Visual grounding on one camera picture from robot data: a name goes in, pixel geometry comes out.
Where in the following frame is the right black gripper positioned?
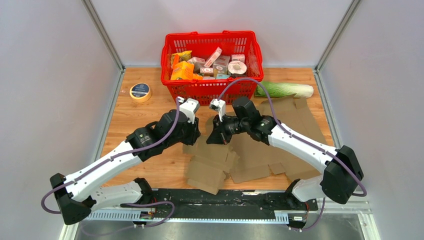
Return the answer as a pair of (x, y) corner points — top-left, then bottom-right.
(206, 112), (249, 145)

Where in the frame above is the small brown cardboard box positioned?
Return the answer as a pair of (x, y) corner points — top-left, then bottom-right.
(182, 135), (240, 195)

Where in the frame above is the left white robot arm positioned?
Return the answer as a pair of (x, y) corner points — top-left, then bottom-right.
(50, 104), (201, 225)

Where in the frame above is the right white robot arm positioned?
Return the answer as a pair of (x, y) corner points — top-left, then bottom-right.
(206, 97), (364, 210)

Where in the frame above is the orange snack box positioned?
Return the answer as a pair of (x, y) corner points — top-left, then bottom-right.
(170, 61), (195, 81)

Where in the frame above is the grey white box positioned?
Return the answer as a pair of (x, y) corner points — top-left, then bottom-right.
(187, 57), (206, 74)

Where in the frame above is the beige carton box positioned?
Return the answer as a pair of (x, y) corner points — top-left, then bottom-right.
(212, 55), (231, 77)

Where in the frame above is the small pink box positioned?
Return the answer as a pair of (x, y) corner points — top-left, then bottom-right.
(231, 54), (246, 63)

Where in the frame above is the pink white long box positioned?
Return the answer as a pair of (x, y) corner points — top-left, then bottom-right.
(203, 47), (222, 68)

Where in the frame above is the large flat cardboard sheet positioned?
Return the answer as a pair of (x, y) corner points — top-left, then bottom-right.
(230, 97), (332, 184)

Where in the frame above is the red plastic shopping basket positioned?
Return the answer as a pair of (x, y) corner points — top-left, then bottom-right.
(161, 30), (264, 106)

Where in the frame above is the yellow tape roll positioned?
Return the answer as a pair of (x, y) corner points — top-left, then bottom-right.
(129, 82), (152, 103)

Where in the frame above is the green napa cabbage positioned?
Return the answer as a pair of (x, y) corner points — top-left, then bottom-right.
(261, 81), (314, 98)

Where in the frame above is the yellow snack bag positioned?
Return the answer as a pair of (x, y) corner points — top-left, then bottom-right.
(170, 50), (192, 68)

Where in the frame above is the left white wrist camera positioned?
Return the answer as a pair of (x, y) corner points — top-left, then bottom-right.
(176, 96), (200, 124)

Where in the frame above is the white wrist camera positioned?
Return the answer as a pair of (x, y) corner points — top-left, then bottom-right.
(176, 96), (200, 124)
(209, 98), (226, 122)

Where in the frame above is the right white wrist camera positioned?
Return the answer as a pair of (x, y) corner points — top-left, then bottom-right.
(209, 98), (226, 122)

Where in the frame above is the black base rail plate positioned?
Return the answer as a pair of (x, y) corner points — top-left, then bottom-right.
(132, 188), (319, 223)

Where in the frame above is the white slotted cable duct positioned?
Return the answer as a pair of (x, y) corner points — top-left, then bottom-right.
(87, 211), (290, 224)

